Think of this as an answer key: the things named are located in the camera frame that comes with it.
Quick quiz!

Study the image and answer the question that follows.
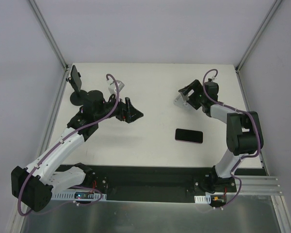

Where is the silver folding phone stand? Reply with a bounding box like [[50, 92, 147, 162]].
[[174, 93, 190, 108]]

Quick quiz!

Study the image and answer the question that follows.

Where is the black round-base phone stand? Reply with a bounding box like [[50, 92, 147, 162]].
[[67, 77, 87, 106]]

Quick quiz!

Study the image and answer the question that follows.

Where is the black smartphone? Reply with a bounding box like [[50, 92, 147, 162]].
[[69, 65, 82, 92]]

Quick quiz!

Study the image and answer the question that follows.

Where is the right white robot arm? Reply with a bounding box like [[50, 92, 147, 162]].
[[175, 80, 264, 192]]

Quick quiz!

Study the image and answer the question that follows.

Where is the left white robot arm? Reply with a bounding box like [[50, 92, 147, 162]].
[[11, 90, 144, 216]]

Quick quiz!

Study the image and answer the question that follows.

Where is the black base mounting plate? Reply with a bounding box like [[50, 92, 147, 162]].
[[63, 164, 267, 202]]

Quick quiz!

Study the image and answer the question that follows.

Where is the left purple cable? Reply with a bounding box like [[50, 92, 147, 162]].
[[17, 73, 123, 216]]

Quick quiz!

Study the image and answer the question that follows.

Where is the purple cable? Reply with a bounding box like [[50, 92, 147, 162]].
[[17, 73, 123, 216], [202, 69, 263, 175]]

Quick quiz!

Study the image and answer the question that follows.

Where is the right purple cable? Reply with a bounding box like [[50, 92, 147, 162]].
[[202, 69, 263, 175]]

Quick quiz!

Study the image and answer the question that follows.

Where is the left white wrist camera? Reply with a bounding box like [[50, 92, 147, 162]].
[[107, 79, 125, 95]]

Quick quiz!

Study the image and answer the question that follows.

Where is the right white cable duct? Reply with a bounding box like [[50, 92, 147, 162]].
[[194, 195, 211, 204]]

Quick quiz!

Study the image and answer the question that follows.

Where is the white cable duct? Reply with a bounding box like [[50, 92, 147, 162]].
[[51, 191, 107, 201], [194, 195, 211, 204]]

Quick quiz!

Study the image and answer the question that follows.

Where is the left white cable duct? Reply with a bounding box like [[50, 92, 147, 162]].
[[51, 191, 107, 201]]

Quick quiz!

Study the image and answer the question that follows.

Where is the right aluminium frame post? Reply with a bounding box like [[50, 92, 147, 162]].
[[235, 0, 284, 74]]

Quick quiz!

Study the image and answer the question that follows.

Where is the aluminium frame post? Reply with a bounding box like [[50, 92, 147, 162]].
[[235, 0, 284, 74], [27, 0, 69, 71]]

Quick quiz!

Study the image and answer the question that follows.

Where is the left aluminium frame post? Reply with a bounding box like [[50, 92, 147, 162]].
[[27, 0, 69, 71]]

